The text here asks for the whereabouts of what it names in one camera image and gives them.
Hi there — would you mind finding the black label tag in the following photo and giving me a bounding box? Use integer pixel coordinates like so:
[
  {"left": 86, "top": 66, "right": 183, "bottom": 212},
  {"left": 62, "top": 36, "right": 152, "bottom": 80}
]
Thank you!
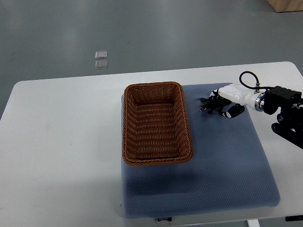
[{"left": 157, "top": 217, "right": 172, "bottom": 222}]

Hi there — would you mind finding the black table control panel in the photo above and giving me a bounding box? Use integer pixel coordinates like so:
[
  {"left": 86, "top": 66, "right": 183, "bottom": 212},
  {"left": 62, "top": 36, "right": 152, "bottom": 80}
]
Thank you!
[{"left": 285, "top": 215, "right": 303, "bottom": 222}]

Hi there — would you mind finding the wooden box corner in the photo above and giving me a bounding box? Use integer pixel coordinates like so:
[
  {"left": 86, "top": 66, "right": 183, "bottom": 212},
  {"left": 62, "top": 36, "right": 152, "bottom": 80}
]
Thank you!
[{"left": 267, "top": 0, "right": 303, "bottom": 13}]

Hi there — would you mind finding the upper metal floor plate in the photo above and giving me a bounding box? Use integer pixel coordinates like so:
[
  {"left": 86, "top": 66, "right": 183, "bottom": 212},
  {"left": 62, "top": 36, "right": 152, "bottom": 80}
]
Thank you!
[{"left": 95, "top": 51, "right": 107, "bottom": 59}]

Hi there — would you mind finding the dark toy crocodile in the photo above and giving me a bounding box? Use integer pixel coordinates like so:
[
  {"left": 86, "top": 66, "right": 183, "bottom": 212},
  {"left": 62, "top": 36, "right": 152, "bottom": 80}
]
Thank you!
[{"left": 200, "top": 96, "right": 232, "bottom": 114}]

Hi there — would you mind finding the blue-grey foam cushion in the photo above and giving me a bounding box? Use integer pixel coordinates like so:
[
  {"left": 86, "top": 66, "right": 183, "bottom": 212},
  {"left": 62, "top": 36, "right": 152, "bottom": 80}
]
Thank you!
[{"left": 122, "top": 84, "right": 280, "bottom": 218}]

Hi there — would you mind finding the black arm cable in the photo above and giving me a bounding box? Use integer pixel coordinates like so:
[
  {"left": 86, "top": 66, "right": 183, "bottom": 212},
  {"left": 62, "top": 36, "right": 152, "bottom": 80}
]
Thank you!
[{"left": 239, "top": 71, "right": 275, "bottom": 93}]

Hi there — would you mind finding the brown wicker basket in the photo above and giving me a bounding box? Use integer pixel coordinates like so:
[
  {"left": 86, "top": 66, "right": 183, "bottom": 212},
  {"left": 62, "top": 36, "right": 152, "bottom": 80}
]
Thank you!
[{"left": 122, "top": 81, "right": 194, "bottom": 166}]

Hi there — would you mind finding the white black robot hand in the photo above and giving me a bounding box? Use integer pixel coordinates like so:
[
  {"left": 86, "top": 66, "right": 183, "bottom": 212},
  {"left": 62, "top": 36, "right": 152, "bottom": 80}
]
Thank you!
[{"left": 208, "top": 82, "right": 265, "bottom": 118}]

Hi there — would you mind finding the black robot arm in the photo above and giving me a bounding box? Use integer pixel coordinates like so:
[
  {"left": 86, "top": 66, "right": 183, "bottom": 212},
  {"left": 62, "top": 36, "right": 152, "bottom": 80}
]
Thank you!
[{"left": 263, "top": 86, "right": 303, "bottom": 148}]

